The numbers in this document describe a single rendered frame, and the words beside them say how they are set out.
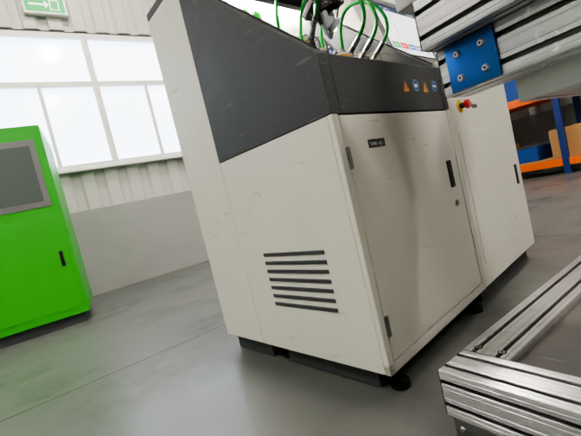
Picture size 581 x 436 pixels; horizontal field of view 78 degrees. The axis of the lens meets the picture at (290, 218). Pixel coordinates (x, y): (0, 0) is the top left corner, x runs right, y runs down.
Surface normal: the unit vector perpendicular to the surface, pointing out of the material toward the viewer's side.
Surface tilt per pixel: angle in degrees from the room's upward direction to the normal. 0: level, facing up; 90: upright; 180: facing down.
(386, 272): 90
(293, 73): 90
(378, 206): 90
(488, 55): 90
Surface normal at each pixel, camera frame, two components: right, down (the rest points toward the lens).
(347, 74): 0.65, -0.11
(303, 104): -0.72, 0.22
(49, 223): 0.46, -0.05
